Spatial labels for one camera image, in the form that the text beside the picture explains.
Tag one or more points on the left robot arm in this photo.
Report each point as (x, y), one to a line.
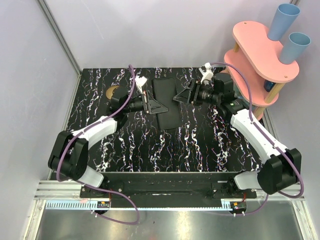
(69, 156)

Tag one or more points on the blue cup lower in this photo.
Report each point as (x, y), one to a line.
(296, 44)

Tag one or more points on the pink three-tier shelf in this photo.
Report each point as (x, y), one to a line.
(256, 57)

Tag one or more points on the aluminium rail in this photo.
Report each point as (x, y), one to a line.
(70, 190)

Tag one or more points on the black zip tool case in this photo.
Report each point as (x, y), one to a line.
(164, 90)

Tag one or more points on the blue cup upper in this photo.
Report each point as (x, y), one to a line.
(284, 17)

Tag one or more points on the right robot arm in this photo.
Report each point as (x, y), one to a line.
(280, 165)

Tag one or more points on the bronze bowl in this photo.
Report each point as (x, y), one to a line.
(110, 91)

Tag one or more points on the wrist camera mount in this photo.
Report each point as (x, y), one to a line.
(140, 82)
(207, 73)

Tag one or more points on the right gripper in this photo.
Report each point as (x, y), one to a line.
(184, 96)

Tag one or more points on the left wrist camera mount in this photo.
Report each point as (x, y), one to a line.
(140, 82)

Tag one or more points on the dark blue cup on shelf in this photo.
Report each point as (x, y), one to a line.
(268, 85)

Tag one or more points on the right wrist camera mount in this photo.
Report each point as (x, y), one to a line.
(207, 73)

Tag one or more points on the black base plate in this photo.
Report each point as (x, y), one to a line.
(205, 184)

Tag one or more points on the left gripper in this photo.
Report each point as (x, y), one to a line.
(145, 103)

